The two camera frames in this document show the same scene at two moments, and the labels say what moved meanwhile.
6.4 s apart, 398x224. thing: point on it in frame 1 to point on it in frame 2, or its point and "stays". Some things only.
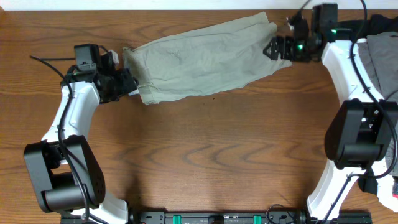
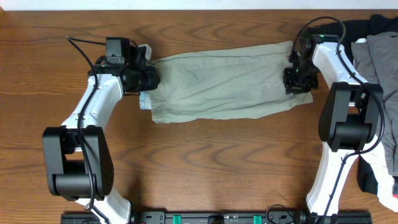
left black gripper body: [118, 84] to [142, 79]
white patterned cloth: [385, 186] stays
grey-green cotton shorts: [193, 58] to [221, 83]
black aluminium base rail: [247, 217] stays
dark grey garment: [380, 54] stays
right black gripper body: [297, 49] to [302, 78]
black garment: [379, 23] stays
